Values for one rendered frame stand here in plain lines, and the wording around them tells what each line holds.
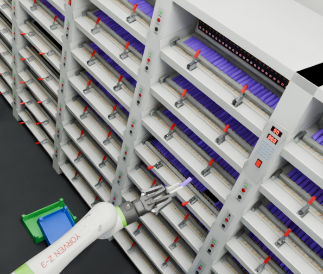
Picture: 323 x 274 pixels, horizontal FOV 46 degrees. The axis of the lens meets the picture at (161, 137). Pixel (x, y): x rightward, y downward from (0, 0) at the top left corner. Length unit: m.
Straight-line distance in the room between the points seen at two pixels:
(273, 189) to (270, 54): 0.52
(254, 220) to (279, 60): 0.69
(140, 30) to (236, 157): 0.75
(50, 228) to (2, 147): 0.91
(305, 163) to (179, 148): 0.66
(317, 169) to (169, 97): 0.75
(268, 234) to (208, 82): 0.67
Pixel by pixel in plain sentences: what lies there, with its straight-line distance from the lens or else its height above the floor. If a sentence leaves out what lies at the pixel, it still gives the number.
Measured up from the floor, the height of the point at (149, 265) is 0.12.
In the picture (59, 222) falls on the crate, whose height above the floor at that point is 0.08.
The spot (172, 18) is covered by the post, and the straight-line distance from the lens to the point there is 1.72.
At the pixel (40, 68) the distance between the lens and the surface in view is 2.94.
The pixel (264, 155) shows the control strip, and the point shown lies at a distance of 1.50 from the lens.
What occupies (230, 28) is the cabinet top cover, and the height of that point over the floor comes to 1.75.
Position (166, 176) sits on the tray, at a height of 0.90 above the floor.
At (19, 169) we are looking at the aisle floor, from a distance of 3.14.
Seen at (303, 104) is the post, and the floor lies 1.68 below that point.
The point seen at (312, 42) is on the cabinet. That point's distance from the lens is 1.65.
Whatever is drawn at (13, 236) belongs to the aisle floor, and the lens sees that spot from 2.76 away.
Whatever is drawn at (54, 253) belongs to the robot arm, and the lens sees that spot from 1.44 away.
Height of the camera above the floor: 2.28
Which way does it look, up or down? 39 degrees down
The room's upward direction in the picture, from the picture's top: 18 degrees clockwise
